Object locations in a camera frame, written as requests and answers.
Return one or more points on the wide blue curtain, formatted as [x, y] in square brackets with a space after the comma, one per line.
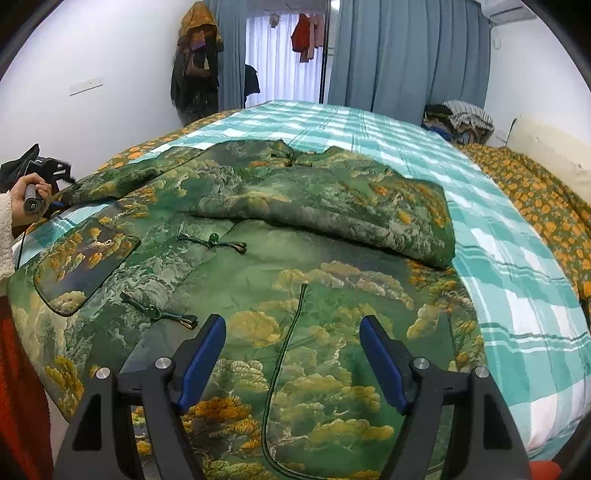
[406, 55]

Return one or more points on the white sheer curtain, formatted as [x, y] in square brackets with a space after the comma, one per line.
[277, 69]

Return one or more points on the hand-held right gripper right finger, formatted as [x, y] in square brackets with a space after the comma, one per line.
[383, 360]

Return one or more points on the person's orange fleece robe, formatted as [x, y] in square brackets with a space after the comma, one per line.
[18, 392]

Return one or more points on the grey knit cloth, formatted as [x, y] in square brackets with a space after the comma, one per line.
[468, 115]

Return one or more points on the green landscape print jacket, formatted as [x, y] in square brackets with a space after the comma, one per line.
[300, 300]

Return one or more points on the narrow blue curtain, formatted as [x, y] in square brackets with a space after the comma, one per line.
[226, 55]

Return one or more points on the person's left hand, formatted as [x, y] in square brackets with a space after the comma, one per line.
[34, 189]

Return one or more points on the mustard hooded coat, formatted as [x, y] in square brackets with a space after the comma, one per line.
[198, 21]

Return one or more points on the dark hanging clothes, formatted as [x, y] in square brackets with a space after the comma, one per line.
[194, 83]

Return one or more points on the orange floral quilt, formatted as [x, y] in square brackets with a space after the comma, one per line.
[531, 194]

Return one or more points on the pile of folded clothes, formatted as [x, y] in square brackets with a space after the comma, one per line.
[438, 121]

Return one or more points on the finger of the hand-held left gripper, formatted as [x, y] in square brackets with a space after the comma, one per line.
[56, 204]

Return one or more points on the cream padded headboard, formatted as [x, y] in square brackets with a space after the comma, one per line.
[549, 143]

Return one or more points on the teal plaid bed sheet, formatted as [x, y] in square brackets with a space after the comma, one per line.
[508, 300]

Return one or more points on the person's left forearm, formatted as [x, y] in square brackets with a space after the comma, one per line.
[5, 240]

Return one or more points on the dark green cloth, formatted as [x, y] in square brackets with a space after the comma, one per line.
[18, 166]

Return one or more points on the red hanging garment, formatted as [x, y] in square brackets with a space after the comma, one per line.
[304, 39]

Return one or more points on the dark hanging garment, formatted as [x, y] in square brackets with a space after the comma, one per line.
[251, 79]

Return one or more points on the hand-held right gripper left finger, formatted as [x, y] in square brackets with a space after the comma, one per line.
[198, 360]

